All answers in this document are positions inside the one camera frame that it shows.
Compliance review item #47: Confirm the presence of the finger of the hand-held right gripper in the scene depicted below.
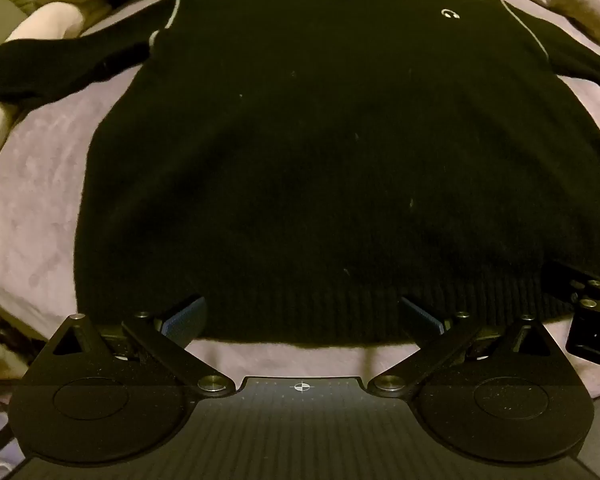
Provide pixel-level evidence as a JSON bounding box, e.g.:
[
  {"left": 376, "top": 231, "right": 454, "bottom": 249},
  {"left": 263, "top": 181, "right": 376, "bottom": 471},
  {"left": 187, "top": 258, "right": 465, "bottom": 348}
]
[{"left": 547, "top": 259, "right": 600, "bottom": 317}]

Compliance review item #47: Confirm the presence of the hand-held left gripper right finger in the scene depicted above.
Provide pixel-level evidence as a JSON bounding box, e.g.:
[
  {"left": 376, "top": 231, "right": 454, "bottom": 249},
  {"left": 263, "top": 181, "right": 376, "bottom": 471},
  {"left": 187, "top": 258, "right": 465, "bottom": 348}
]
[{"left": 367, "top": 296, "right": 566, "bottom": 396}]

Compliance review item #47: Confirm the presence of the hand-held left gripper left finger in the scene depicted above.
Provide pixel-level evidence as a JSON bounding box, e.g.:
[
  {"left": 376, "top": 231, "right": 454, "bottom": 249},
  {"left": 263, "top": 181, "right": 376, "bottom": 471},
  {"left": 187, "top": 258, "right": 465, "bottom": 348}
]
[{"left": 41, "top": 295, "right": 236, "bottom": 396}]

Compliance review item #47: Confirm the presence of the black knit sweater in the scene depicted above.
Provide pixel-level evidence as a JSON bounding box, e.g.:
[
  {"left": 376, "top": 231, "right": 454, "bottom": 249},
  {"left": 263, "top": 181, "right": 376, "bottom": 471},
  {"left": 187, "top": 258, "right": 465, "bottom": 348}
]
[{"left": 0, "top": 0, "right": 600, "bottom": 348}]

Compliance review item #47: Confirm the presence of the white plush toy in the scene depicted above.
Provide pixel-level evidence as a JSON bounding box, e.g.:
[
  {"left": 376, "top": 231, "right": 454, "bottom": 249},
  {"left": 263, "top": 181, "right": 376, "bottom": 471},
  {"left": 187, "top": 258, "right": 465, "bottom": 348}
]
[{"left": 0, "top": 1, "right": 86, "bottom": 201}]

